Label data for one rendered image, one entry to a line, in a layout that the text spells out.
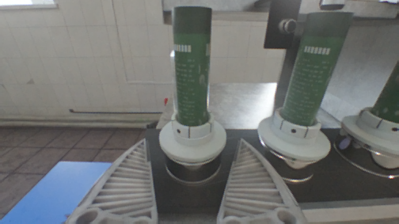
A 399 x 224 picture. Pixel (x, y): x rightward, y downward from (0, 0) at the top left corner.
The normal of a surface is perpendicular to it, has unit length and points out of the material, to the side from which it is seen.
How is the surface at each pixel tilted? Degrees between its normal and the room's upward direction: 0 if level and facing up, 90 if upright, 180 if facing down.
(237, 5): 90
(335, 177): 0
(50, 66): 90
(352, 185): 0
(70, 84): 90
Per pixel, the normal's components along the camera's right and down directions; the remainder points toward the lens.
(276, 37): 0.01, 0.43
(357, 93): -1.00, 0.00
